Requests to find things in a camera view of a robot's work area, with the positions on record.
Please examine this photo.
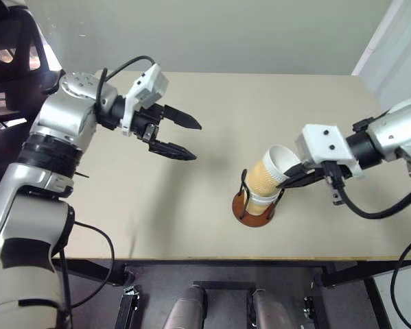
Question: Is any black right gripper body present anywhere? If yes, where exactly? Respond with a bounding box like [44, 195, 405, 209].
[305, 160, 353, 182]

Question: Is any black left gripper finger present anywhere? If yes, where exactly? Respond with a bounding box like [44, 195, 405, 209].
[148, 139, 198, 162]
[163, 104, 203, 131]

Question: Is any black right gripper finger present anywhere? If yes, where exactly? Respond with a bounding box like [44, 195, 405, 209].
[276, 172, 327, 191]
[282, 163, 309, 180]

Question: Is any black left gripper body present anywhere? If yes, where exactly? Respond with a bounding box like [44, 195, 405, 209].
[132, 103, 166, 152]

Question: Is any tan ribbed paper cup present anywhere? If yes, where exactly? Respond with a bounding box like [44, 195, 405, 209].
[245, 145, 301, 199]
[246, 198, 277, 217]
[250, 192, 279, 202]

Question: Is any grey rounded shape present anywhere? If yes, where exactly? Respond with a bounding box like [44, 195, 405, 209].
[252, 289, 292, 329]
[166, 287, 207, 329]

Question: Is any black office chair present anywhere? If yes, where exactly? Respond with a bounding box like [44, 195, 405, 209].
[0, 0, 66, 193]

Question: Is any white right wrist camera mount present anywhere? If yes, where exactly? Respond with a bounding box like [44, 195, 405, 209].
[295, 123, 366, 180]

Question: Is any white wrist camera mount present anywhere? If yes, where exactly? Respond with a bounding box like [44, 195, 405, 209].
[295, 123, 366, 180]
[120, 64, 171, 138]

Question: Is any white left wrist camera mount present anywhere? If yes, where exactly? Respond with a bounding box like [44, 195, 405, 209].
[120, 64, 171, 138]

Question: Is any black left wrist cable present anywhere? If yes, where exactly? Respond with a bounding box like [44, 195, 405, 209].
[94, 55, 157, 114]

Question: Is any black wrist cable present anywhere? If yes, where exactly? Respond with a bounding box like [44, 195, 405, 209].
[94, 55, 157, 114]
[323, 160, 411, 221]

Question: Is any brown wire cup holder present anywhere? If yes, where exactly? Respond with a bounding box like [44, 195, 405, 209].
[231, 168, 285, 228]

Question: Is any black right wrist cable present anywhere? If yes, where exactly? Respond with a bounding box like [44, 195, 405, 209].
[323, 160, 411, 221]

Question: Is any black left elbow cable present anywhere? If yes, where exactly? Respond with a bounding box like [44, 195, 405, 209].
[58, 221, 116, 329]

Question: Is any black elbow cable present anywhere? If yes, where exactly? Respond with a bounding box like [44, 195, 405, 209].
[58, 221, 116, 329]
[390, 218, 411, 329]

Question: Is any black right elbow cable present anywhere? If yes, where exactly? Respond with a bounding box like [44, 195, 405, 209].
[390, 218, 411, 329]

